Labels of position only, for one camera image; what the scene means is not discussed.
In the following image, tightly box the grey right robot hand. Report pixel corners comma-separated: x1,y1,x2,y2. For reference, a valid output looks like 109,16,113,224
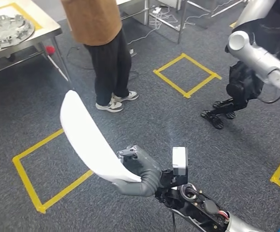
112,145,161,198

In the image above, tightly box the white curved plastic part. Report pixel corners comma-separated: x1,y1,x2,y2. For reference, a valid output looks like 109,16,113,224
60,90,142,184

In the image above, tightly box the steel workbench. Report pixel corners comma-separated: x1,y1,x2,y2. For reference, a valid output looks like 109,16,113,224
0,0,74,90

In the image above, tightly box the person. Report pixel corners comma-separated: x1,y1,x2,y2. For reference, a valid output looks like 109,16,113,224
60,0,140,113

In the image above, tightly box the silver black humanoid robot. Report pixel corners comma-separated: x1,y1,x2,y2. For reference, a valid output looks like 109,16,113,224
201,0,280,131

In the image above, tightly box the silver wheel hubcap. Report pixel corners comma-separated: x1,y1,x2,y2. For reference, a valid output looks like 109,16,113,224
0,14,36,51

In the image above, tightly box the white floor cable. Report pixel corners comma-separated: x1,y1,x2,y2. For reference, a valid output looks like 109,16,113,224
128,4,186,45

